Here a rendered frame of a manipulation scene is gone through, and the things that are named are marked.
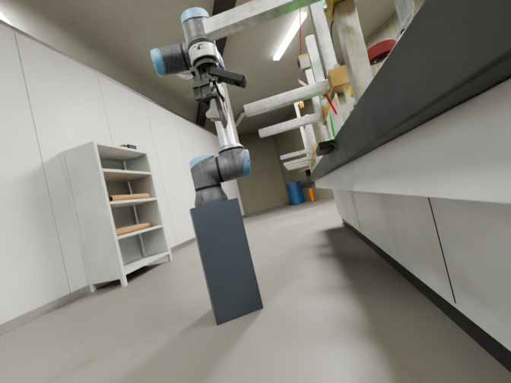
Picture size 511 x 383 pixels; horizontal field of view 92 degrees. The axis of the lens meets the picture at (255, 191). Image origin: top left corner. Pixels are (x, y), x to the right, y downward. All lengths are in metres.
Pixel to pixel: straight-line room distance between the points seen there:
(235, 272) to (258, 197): 9.20
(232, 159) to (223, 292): 0.69
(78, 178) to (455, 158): 3.17
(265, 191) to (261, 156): 1.53
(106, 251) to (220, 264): 1.93
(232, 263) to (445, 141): 1.14
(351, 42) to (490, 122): 0.37
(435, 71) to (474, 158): 0.10
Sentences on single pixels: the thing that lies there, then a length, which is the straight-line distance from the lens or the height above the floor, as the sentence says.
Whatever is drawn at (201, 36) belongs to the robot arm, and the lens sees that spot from 0.90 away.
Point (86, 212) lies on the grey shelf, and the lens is 3.19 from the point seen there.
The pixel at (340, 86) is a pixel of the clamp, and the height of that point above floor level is 0.82.
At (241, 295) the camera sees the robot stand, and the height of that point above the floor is 0.10.
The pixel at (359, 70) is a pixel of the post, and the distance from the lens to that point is 0.58.
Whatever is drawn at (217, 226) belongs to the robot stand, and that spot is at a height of 0.48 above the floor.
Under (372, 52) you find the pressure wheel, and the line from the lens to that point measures 0.83.
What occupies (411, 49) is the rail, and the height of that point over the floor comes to 0.68.
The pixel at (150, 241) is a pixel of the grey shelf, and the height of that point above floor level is 0.32.
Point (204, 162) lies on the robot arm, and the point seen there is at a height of 0.83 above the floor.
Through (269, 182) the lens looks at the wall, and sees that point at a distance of 10.70.
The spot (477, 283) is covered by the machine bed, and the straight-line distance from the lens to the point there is 0.87.
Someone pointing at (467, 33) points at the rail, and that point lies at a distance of 0.24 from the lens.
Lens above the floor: 0.58
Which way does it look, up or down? 1 degrees up
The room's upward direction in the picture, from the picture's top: 13 degrees counter-clockwise
